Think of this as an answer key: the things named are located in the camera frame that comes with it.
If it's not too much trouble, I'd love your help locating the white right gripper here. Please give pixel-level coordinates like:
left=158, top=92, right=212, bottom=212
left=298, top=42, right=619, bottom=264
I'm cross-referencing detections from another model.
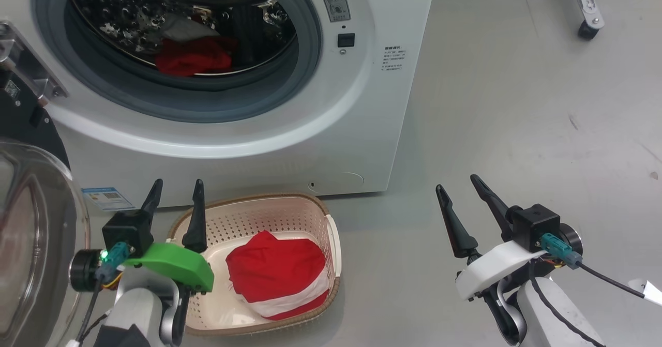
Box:
left=435, top=174, right=547, bottom=301

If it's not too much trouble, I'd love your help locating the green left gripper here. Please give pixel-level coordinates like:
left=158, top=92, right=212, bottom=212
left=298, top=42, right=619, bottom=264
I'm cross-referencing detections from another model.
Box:
left=124, top=178, right=215, bottom=293

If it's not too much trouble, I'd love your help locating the red and white garment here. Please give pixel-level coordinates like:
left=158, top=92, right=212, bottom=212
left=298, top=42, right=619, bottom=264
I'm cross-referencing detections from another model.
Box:
left=225, top=230, right=330, bottom=321

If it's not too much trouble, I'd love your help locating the dark grey washing machine door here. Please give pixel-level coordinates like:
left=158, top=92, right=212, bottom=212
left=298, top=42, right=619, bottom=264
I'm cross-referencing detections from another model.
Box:
left=0, top=21, right=92, bottom=347

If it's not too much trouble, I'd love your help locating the plain red garment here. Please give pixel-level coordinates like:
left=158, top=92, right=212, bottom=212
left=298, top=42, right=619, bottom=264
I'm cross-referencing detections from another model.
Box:
left=154, top=36, right=238, bottom=77

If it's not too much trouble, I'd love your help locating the beige perforated laundry basket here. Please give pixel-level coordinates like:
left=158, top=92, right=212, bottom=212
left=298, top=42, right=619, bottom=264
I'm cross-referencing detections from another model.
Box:
left=168, top=193, right=342, bottom=336

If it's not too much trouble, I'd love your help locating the white front-load washing machine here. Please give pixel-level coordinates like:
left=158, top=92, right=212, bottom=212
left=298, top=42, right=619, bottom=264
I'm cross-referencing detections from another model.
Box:
left=0, top=0, right=438, bottom=209

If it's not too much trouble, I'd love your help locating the blue white energy label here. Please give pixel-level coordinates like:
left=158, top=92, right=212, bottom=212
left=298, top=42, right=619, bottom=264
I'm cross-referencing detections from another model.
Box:
left=82, top=187, right=136, bottom=212

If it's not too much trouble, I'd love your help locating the light grey garment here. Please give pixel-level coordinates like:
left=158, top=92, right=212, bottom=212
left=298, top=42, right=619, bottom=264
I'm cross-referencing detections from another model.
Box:
left=160, top=13, right=221, bottom=42

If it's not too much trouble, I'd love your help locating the white paper tag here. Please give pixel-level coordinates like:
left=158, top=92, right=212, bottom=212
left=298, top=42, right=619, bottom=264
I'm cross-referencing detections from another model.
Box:
left=628, top=279, right=662, bottom=307

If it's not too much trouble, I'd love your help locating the metal chair leg with caster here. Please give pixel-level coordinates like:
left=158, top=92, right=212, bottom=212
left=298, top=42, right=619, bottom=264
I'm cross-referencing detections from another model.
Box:
left=566, top=0, right=606, bottom=41

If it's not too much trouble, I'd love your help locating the left cable with teal connector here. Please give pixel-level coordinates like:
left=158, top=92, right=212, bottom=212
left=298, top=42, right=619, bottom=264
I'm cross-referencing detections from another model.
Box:
left=77, top=242, right=130, bottom=347

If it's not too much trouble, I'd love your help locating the cable with teal connector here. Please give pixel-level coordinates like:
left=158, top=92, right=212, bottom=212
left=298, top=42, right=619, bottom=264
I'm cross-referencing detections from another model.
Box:
left=540, top=233, right=647, bottom=299
left=77, top=242, right=130, bottom=347

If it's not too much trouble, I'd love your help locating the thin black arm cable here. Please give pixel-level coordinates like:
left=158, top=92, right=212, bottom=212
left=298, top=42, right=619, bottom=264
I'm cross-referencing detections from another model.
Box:
left=526, top=261, right=607, bottom=347

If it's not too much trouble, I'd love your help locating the right cable with teal connector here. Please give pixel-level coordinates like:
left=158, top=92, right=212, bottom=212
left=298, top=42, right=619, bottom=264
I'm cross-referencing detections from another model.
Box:
left=540, top=233, right=647, bottom=299

